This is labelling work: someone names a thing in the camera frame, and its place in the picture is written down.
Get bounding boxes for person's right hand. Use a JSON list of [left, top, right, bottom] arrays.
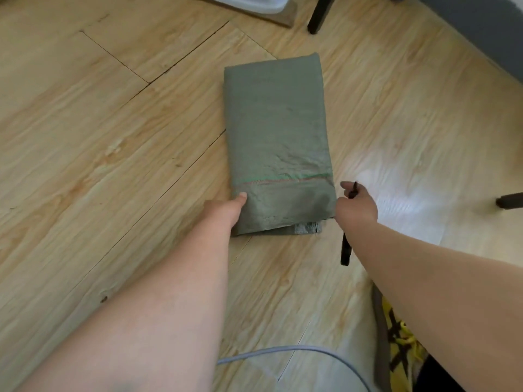
[[335, 180, 379, 235]]

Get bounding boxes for black chair leg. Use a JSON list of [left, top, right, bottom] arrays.
[[307, 0, 337, 35]]

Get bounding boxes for yellow black patterned garment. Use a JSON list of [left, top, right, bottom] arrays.
[[371, 283, 430, 392]]

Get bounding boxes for person's right forearm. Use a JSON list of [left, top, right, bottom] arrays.
[[346, 219, 523, 392]]

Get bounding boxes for white plastic container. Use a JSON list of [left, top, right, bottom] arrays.
[[203, 0, 291, 15]]

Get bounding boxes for green woven sack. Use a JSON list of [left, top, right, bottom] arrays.
[[223, 53, 337, 237]]

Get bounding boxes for black furniture leg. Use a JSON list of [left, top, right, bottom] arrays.
[[495, 192, 523, 210]]

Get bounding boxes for person's left forearm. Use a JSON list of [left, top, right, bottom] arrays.
[[16, 224, 230, 392]]

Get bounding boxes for grey cable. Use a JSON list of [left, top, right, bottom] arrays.
[[216, 345, 373, 392]]

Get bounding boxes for black strap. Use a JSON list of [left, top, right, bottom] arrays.
[[340, 181, 359, 267]]

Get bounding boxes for person's left hand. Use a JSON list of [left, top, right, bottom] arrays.
[[203, 192, 248, 241]]

